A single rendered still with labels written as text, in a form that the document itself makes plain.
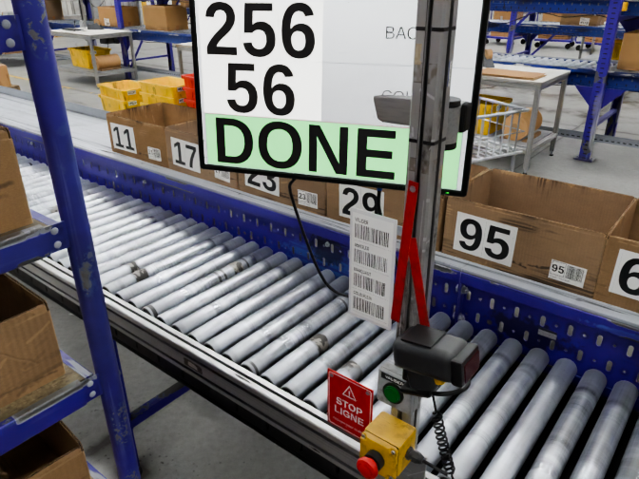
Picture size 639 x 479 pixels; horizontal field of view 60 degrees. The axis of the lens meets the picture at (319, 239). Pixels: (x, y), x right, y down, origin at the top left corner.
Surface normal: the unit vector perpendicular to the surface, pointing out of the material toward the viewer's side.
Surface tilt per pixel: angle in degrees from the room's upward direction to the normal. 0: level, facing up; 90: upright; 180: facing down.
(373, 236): 90
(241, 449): 0
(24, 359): 90
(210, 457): 0
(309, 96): 86
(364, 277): 90
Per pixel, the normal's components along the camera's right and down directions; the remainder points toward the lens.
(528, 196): -0.62, 0.33
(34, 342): 0.79, 0.26
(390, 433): 0.00, -0.90
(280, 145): -0.32, 0.35
